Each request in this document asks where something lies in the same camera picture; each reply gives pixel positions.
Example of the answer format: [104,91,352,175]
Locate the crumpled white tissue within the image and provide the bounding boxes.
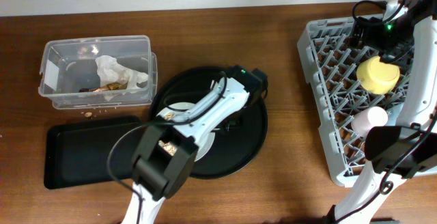
[95,55,149,100]

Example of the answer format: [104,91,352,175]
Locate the blue cup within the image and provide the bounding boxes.
[386,103,404,126]

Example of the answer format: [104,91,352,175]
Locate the pink cup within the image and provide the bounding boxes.
[351,107,389,137]

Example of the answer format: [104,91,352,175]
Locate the food scraps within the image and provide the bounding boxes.
[158,112,177,156]

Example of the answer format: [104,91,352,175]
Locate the yellow bowl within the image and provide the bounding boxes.
[356,56,400,94]

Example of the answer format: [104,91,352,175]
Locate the clear plastic waste bin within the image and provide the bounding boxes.
[38,36,158,109]

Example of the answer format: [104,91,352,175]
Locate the round black tray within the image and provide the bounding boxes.
[149,66,268,180]

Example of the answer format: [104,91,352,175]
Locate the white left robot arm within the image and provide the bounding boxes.
[122,66,268,223]

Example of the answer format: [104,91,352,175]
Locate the gold snack wrapper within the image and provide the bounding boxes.
[79,82,127,92]

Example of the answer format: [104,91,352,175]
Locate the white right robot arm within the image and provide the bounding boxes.
[298,0,436,223]

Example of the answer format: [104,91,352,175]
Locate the grey dishwasher rack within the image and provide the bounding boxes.
[296,14,437,188]

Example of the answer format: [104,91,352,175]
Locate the grey plate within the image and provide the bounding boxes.
[156,102,215,162]

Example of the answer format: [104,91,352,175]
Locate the black rectangular tray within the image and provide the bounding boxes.
[44,115,141,190]

